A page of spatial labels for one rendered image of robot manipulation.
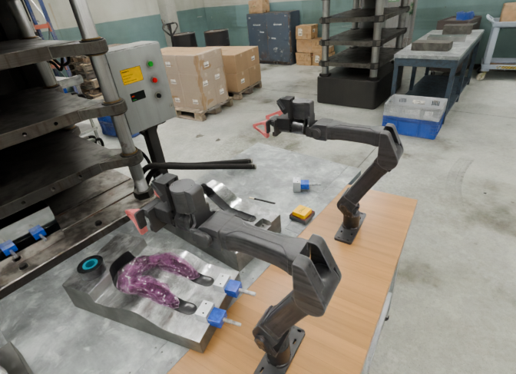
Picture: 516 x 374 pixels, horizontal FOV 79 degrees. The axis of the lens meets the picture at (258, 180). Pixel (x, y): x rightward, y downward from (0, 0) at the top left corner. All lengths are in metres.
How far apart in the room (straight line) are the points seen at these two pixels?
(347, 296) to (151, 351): 0.61
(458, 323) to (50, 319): 1.92
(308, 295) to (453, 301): 1.70
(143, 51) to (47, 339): 1.25
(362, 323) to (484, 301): 1.37
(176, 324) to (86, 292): 0.31
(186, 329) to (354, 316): 0.49
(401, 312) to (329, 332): 1.14
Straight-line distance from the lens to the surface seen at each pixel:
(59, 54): 1.52
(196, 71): 4.81
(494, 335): 2.21
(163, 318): 1.04
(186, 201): 0.70
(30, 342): 1.29
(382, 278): 1.17
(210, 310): 0.99
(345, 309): 1.07
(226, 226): 0.68
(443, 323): 2.14
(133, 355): 1.08
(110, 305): 1.12
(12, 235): 1.59
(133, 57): 1.72
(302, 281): 0.60
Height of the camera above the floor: 1.66
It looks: 32 degrees down
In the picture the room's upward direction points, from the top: 6 degrees counter-clockwise
